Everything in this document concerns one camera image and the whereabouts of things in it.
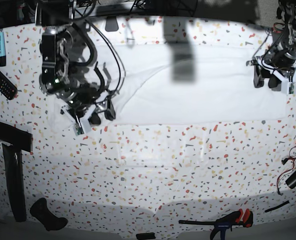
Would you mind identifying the small black flat bar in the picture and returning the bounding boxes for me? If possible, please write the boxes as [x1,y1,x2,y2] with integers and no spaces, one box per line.
[136,232,156,240]

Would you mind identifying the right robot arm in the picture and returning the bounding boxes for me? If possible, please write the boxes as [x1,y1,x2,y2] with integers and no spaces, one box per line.
[35,0,125,127]

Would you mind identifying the black cable sleeve piece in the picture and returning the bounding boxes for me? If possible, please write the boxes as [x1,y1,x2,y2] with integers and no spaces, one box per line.
[265,201,290,213]

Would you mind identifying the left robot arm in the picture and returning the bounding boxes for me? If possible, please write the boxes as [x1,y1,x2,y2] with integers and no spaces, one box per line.
[248,0,296,95]

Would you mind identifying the terrazzo pattern tablecloth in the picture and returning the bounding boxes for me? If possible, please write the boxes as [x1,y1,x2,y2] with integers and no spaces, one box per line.
[0,16,296,239]

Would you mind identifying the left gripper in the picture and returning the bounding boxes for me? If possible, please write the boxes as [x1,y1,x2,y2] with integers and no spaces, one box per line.
[253,49,296,92]

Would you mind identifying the black clip at table edge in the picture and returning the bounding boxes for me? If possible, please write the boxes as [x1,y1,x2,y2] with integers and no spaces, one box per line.
[105,16,119,32]

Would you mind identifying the black T-shaped stand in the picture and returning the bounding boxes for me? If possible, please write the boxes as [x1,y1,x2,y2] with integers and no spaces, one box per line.
[0,122,32,223]

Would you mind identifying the white T-shirt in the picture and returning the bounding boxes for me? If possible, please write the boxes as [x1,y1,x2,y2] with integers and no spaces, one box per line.
[96,43,287,125]

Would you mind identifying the black game controller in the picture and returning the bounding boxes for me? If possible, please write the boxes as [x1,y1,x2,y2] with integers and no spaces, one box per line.
[29,197,68,231]

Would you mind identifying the black remote control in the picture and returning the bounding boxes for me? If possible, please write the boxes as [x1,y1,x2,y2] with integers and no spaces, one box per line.
[0,71,17,100]

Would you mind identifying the blue highlighter marker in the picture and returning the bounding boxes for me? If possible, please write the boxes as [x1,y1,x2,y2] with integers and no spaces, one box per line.
[0,31,6,67]

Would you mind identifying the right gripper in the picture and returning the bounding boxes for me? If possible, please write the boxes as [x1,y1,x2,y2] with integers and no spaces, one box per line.
[60,83,116,125]

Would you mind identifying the black orange bar clamp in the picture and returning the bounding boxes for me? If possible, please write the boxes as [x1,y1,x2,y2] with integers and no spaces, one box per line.
[178,209,254,240]

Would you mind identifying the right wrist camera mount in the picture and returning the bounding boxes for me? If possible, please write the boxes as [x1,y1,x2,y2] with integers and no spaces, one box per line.
[60,105,97,136]

